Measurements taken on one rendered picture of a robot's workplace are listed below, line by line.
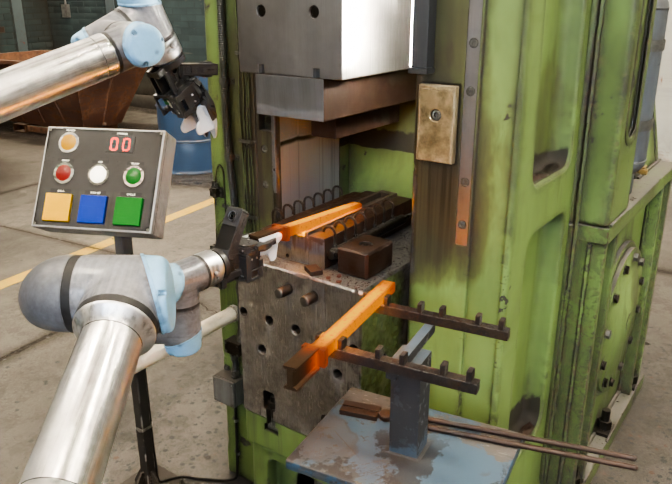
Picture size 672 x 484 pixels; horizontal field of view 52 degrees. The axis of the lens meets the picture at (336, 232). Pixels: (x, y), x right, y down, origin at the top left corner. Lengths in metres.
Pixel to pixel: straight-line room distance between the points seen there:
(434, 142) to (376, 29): 0.29
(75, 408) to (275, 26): 1.01
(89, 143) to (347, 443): 1.05
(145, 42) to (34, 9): 9.98
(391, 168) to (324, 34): 0.64
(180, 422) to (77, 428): 1.92
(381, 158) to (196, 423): 1.28
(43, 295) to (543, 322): 1.39
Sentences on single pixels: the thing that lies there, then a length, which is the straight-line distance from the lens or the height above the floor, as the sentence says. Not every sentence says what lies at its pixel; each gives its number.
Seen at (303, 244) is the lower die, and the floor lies 0.97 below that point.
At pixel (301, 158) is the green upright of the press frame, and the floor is 1.10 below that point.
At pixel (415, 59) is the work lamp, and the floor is 1.41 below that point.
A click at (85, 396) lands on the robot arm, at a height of 1.09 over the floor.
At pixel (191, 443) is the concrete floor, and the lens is 2.66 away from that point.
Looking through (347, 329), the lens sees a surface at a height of 0.95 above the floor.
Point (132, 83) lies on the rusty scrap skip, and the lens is 8.37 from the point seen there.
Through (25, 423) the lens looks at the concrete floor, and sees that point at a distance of 2.96.
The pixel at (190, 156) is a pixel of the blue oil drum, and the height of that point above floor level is 0.17.
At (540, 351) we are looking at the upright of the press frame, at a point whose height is 0.58.
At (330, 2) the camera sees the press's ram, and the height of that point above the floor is 1.52.
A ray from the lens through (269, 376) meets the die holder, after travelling 1.84.
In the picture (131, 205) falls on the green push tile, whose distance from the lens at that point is 1.86.
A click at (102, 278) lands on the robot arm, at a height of 1.16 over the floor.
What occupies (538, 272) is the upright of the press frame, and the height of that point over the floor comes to 0.82.
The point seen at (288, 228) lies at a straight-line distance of 1.60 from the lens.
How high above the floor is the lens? 1.55
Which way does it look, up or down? 19 degrees down
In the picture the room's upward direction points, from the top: straight up
